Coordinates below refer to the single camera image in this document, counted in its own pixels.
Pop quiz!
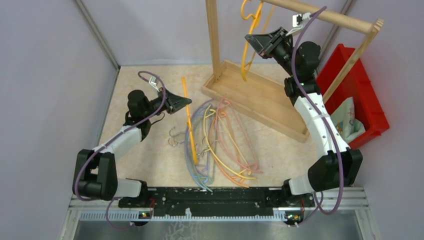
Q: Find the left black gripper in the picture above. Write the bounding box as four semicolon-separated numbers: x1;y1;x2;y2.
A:
143;86;192;119

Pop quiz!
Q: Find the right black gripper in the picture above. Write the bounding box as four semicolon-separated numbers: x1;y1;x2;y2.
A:
245;26;298;77

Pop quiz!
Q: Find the deep yellow hanger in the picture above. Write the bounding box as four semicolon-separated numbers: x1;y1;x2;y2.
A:
240;0;275;82
181;76;199;166

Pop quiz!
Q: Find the pink hanger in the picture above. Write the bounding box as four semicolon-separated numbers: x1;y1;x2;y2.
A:
215;96;263;178

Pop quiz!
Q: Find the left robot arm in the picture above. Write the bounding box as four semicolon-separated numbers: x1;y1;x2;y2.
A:
72;88;192;207

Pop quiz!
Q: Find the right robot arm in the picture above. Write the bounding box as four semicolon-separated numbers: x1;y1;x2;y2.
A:
245;27;363;206

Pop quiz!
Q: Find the green hanger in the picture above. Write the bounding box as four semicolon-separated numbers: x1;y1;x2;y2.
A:
194;106;216;189

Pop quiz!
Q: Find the light yellow hanger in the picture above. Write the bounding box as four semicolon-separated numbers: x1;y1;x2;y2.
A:
202;102;262;188

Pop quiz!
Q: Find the orange hanger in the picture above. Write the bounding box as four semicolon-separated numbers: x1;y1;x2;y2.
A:
203;108;255;188

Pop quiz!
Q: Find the wooden hanger rack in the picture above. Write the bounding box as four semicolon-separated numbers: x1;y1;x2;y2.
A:
201;0;389;149

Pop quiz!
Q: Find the purple hanger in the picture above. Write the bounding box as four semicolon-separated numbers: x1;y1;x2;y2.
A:
183;98;216;190

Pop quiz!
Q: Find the blue hanger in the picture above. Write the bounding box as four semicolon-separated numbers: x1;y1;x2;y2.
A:
183;102;213;194

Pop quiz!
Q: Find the red plastic bin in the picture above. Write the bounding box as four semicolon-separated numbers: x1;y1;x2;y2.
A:
316;43;390;149

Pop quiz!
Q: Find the printed cloth in bin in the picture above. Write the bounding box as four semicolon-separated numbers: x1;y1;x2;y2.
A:
330;97;366;144

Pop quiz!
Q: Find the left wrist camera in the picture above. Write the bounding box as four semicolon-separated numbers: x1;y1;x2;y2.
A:
148;76;160;92

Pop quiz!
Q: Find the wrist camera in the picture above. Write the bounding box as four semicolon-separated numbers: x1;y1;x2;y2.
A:
286;12;312;36
148;76;160;92

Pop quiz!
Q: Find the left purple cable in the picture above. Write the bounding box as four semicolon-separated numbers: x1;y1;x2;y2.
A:
73;70;167;231

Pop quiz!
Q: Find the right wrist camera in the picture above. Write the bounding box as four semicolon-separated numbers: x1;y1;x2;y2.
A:
286;12;312;36

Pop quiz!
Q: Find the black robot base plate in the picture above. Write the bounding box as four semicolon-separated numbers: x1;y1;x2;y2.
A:
118;187;315;217

